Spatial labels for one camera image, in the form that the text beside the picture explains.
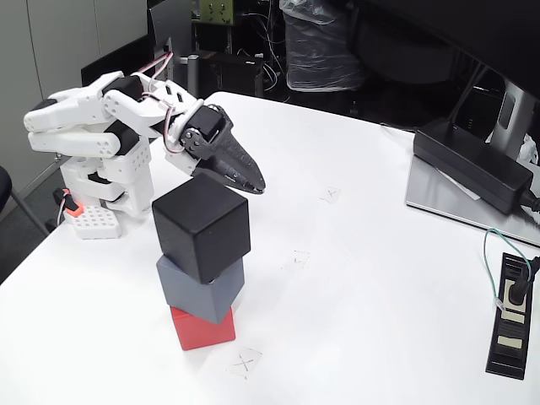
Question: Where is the black cube block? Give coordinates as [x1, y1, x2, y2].
[151, 172, 252, 284]

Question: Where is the grey cube block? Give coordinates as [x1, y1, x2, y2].
[155, 252, 246, 325]

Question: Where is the green circuit board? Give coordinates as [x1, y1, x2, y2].
[199, 0, 234, 26]

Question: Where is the white perforated table clamp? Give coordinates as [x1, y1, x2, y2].
[62, 204, 124, 240]

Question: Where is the plastic wrapped bin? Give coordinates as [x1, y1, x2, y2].
[278, 0, 368, 92]

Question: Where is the orange clamp piece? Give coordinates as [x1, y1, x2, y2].
[52, 188, 84, 219]

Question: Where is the red cube block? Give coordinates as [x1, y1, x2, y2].
[170, 305, 236, 351]

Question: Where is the grey metal cabinet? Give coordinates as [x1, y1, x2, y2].
[0, 0, 149, 212]

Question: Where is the black chair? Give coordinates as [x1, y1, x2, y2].
[0, 165, 51, 237]

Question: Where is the black power adapter brick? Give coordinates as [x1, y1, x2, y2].
[412, 121, 535, 216]

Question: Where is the white paper sheet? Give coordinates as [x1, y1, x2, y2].
[436, 167, 482, 200]

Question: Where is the black monitor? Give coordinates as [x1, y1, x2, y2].
[358, 0, 540, 102]

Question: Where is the silver monitor stand neck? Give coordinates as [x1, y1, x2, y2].
[484, 78, 539, 159]

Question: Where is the crumpled white plastic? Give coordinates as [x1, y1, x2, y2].
[521, 132, 540, 165]

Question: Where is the black power plug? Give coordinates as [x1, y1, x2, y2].
[504, 255, 540, 307]

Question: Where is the black power strip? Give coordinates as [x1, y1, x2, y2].
[484, 251, 539, 381]

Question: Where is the red white black arm cable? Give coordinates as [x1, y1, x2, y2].
[134, 50, 186, 155]

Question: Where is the silver monitor base plate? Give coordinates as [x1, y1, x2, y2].
[405, 154, 540, 248]

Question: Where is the green wire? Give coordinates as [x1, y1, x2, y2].
[483, 227, 532, 311]

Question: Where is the black adapter cable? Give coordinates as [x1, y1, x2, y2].
[516, 187, 540, 219]

